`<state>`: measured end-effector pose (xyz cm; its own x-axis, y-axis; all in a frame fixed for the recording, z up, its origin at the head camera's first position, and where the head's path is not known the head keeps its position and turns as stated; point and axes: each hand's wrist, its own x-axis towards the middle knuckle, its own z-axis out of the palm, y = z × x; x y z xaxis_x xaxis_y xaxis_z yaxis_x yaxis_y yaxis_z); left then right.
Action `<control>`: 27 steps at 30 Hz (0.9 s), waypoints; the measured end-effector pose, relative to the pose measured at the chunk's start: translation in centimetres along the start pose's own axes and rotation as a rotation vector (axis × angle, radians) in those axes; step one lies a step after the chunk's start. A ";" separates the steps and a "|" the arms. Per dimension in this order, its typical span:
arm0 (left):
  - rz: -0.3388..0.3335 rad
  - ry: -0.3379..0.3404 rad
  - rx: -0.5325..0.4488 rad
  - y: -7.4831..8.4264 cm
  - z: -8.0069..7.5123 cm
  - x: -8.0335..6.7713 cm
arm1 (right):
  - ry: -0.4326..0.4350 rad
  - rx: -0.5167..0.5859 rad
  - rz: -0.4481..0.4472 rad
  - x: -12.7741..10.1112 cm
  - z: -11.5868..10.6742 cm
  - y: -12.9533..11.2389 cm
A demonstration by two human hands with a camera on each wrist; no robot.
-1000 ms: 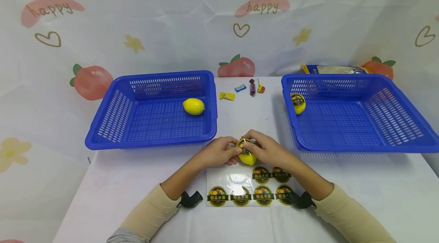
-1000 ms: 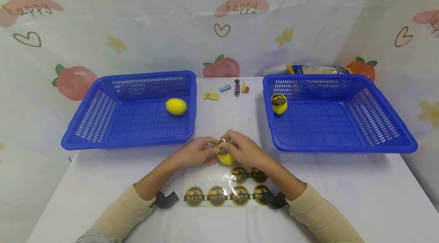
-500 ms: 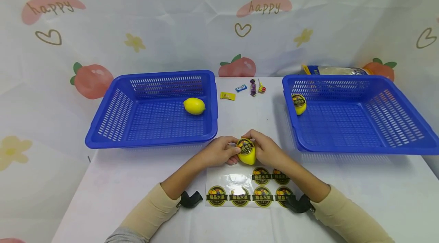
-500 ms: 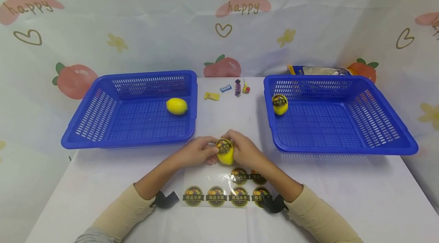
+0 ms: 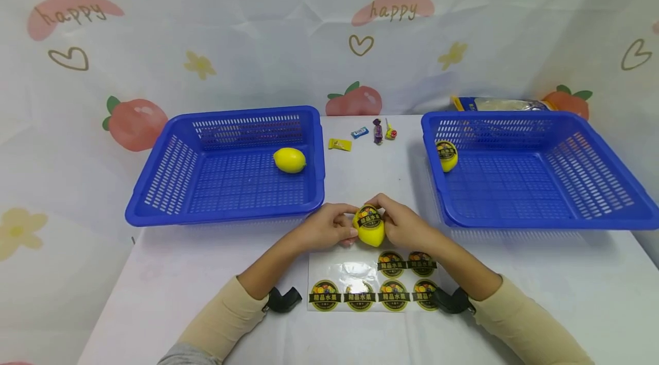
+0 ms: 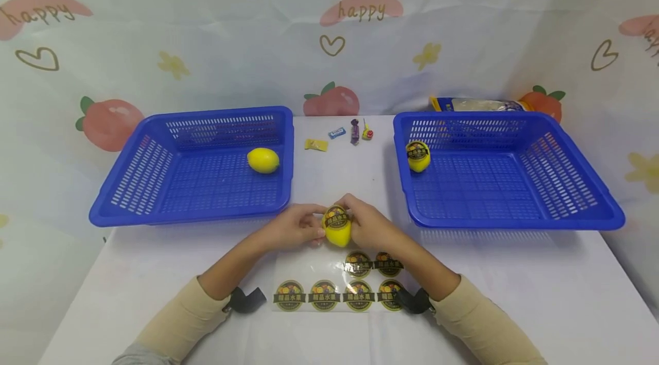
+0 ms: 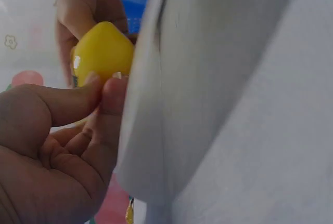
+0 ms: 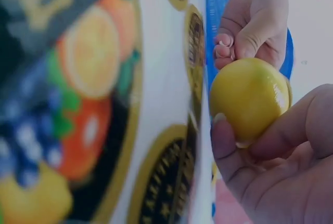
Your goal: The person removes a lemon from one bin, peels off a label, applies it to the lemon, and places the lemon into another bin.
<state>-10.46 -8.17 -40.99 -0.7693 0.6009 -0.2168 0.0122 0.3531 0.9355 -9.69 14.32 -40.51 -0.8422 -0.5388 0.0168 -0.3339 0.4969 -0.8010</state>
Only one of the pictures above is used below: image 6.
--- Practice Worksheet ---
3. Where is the plain yellow lemon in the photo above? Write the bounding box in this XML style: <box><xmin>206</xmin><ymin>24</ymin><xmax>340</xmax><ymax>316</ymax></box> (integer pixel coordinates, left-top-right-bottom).
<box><xmin>247</xmin><ymin>148</ymin><xmax>281</xmax><ymax>174</ymax></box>

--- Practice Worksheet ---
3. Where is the clear sheet of round stickers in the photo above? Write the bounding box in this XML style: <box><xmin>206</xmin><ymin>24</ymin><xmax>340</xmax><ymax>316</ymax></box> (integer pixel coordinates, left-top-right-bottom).
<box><xmin>271</xmin><ymin>248</ymin><xmax>412</xmax><ymax>314</ymax></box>

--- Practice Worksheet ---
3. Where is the person's left forearm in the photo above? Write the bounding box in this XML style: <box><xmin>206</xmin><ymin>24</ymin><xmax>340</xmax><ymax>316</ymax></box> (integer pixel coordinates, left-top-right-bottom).
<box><xmin>110</xmin><ymin>232</ymin><xmax>269</xmax><ymax>365</ymax></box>

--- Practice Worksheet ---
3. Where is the blue plastic basket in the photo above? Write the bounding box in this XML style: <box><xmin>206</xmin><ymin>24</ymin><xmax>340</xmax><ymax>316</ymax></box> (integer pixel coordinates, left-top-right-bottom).
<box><xmin>88</xmin><ymin>106</ymin><xmax>295</xmax><ymax>227</ymax></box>
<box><xmin>392</xmin><ymin>111</ymin><xmax>626</xmax><ymax>231</ymax></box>

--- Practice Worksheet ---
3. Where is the person's right forearm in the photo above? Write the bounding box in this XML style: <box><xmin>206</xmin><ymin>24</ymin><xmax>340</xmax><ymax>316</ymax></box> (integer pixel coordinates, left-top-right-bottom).
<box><xmin>395</xmin><ymin>239</ymin><xmax>549</xmax><ymax>365</ymax></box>

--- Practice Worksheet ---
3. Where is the person's left hand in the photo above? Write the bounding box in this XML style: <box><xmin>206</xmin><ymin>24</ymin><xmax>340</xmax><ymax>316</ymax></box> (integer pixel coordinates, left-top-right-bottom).
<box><xmin>256</xmin><ymin>203</ymin><xmax>330</xmax><ymax>252</ymax></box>

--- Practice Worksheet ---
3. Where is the yellow lemon with round sticker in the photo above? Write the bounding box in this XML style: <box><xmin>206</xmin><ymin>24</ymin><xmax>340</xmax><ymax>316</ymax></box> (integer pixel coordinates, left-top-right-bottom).
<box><xmin>405</xmin><ymin>140</ymin><xmax>432</xmax><ymax>173</ymax></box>
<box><xmin>321</xmin><ymin>205</ymin><xmax>353</xmax><ymax>248</ymax></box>

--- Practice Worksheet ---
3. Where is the black wrist band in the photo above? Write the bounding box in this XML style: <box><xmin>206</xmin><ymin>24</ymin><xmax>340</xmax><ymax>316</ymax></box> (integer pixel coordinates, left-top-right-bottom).
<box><xmin>222</xmin><ymin>287</ymin><xmax>268</xmax><ymax>314</ymax></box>
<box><xmin>392</xmin><ymin>288</ymin><xmax>436</xmax><ymax>315</ymax></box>

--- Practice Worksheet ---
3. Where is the clear bag with yellow end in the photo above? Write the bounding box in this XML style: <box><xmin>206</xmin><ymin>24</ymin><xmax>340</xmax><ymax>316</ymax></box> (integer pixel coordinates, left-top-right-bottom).
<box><xmin>430</xmin><ymin>96</ymin><xmax>531</xmax><ymax>113</ymax></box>

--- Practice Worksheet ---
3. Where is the person's right hand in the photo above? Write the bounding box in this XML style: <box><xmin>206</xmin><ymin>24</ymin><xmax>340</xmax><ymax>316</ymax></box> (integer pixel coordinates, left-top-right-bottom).
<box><xmin>335</xmin><ymin>193</ymin><xmax>408</xmax><ymax>255</ymax></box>

